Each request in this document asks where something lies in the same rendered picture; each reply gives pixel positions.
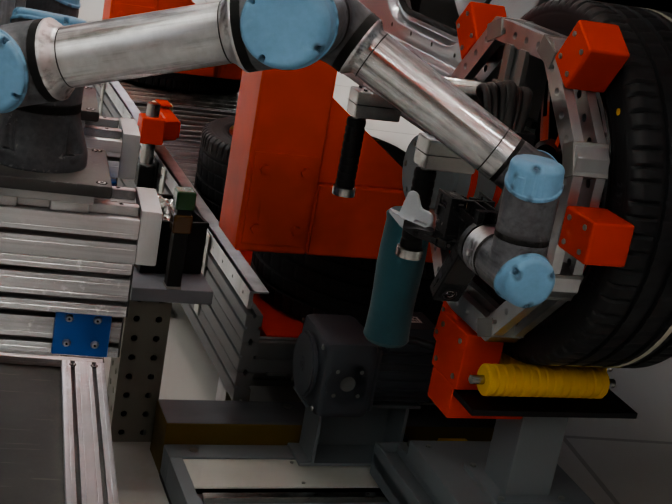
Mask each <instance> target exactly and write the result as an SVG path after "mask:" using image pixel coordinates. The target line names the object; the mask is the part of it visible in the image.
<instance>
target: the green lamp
mask: <svg viewBox="0 0 672 504"><path fill-rule="evenodd" d="M196 196H197V193H196V192H195V190H194V189H193V188H190V187H178V186H176V187H175V188H174V194H173V201H172V204H173V206H174V207H175V209H176V210H185V211H194V209H195V203H196Z"/></svg>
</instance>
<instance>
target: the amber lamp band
mask: <svg viewBox="0 0 672 504"><path fill-rule="evenodd" d="M192 224H193V216H192V215H191V216H189V215H177V214H176V213H175V211H174V210H172V211H171V216H170V223H169V228H170V230H171V231H172V233H174V234H191V231H192Z"/></svg>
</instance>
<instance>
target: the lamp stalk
mask: <svg viewBox="0 0 672 504"><path fill-rule="evenodd" d="M174 211H175V213H176V214H177V215H189V216H191V211H185V210H176V209H175V207H174ZM187 239H188V234H174V233H172V231H171V236H170V243H169V250H168V257H167V264H166V271H165V279H164V281H163V284H164V286H165V288H166V289H177V290H181V280H182V274H183V267H184V260H185V253H186V246H187Z"/></svg>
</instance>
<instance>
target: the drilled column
mask: <svg viewBox="0 0 672 504"><path fill-rule="evenodd" d="M171 310H172V303H167V302H146V301H131V300H130V302H129V309H128V316H127V317H124V324H123V332H122V339H121V347H120V354H119V357H117V358H112V357H111V363H110V371H109V379H108V387H107V395H108V405H109V414H110V424H111V433H112V442H151V438H152V431H153V424H154V417H155V410H156V403H157V400H158V399H159V394H160V387H161V380H162V373H163V366H164V359H165V352H166V345H167V338H168V331H169V324H170V317H171ZM144 430H145V431H146V433H145V434H144V435H143V431H144Z"/></svg>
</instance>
